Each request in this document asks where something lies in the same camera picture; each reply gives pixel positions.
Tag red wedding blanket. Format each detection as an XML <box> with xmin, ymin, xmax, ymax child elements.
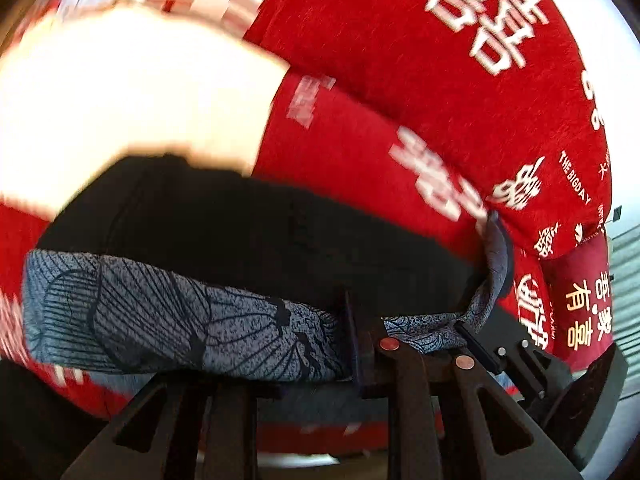
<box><xmin>0</xmin><ymin>4</ymin><xmax>557</xmax><ymax>456</ymax></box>

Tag red wedding quilt roll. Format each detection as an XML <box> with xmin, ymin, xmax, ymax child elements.
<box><xmin>54</xmin><ymin>0</ymin><xmax>614</xmax><ymax>261</ymax></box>

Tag black pants with patterned hem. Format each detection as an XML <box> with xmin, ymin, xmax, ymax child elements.
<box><xmin>23</xmin><ymin>156</ymin><xmax>513</xmax><ymax>382</ymax></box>

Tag dark red cushion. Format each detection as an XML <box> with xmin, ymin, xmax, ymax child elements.
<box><xmin>542</xmin><ymin>232</ymin><xmax>613</xmax><ymax>372</ymax></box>

